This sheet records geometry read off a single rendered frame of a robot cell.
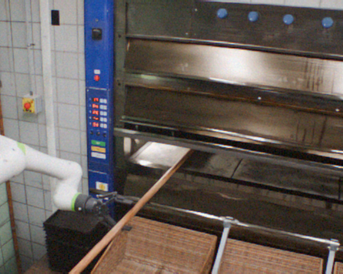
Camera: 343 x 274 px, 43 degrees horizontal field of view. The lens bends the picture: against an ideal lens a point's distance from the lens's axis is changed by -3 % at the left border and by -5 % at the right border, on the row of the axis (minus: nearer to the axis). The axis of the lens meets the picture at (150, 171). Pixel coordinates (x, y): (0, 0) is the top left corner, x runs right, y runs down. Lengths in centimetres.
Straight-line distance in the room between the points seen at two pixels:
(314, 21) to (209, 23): 49
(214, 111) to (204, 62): 26
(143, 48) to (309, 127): 92
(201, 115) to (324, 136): 62
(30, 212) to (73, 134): 74
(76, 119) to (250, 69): 105
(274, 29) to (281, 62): 16
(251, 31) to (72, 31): 97
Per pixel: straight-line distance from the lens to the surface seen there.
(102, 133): 252
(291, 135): 222
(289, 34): 215
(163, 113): 235
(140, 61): 234
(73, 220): 255
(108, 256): 254
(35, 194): 304
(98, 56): 242
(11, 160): 172
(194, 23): 223
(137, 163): 253
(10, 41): 278
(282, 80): 216
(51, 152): 278
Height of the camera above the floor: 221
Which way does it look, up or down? 25 degrees down
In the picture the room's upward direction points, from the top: 2 degrees clockwise
